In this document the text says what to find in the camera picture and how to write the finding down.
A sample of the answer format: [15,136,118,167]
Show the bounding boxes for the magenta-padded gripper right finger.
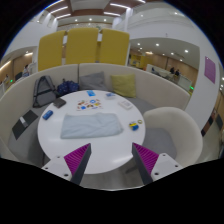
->
[131,142,184,186]

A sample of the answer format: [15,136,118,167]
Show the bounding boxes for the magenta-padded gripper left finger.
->
[41,143,92,186]

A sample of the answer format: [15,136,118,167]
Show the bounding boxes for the light blue towel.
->
[60,112,125,140]

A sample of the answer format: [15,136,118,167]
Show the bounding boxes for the yellow and blue toy figure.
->
[128,121,140,132]

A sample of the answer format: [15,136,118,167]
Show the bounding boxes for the white round armchair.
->
[142,106,204,168]

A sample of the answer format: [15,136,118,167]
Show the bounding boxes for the blue rectangular box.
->
[42,109,54,121]

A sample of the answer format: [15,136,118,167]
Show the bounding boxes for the colourful sticker sheet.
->
[76,98,104,112]

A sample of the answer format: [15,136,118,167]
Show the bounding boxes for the white flat box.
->
[118,99,134,110]

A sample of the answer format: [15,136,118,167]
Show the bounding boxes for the dark brown wallet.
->
[52,97,67,109]

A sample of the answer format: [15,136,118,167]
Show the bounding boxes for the curved beige sofa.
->
[0,63,191,168]

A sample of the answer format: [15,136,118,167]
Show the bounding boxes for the navy patterned bag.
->
[56,78,80,97]

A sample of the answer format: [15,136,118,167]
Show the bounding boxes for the grey backpack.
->
[32,75,58,108]

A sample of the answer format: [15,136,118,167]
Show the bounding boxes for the yellow-green cushion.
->
[110,73,138,99]

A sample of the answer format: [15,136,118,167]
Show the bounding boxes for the grey cushion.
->
[78,71,109,93]

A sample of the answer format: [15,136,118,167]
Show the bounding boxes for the yellow partition panel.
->
[37,30,67,72]
[65,27,100,65]
[99,28,131,66]

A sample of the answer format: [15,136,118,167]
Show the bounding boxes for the ceiling lights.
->
[44,0,201,56]

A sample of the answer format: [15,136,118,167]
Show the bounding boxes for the purple wall panel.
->
[203,56,217,84]

